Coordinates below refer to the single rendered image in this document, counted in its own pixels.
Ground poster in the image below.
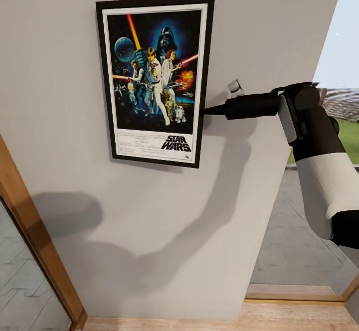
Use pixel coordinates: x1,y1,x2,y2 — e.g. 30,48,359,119
96,0,215,168

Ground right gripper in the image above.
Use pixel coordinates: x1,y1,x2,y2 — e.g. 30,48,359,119
199,94,260,120

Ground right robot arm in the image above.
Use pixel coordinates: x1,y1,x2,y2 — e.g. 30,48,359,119
199,78,359,268

